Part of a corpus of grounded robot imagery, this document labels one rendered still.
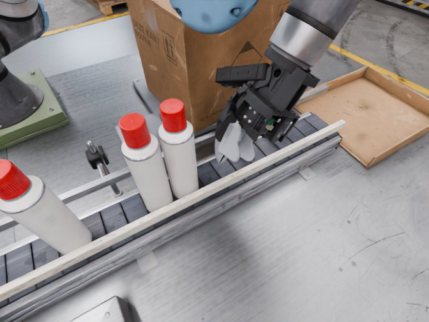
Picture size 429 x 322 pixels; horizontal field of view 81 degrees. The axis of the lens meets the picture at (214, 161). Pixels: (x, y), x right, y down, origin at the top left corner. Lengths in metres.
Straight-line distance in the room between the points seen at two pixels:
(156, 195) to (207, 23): 0.27
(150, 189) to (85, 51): 0.79
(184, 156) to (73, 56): 0.79
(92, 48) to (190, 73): 0.65
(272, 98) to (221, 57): 0.21
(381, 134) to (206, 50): 0.50
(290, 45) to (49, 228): 0.39
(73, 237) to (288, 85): 0.38
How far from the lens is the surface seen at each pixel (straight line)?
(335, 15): 0.37
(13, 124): 0.80
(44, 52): 1.17
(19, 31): 0.80
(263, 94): 0.39
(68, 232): 0.43
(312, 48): 0.37
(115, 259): 0.48
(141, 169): 0.36
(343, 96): 0.86
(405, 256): 0.60
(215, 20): 0.24
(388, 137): 0.78
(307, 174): 0.61
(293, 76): 0.37
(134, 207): 0.50
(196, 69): 0.53
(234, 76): 0.43
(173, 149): 0.37
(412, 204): 0.68
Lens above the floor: 1.30
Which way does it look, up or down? 51 degrees down
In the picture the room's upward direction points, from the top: straight up
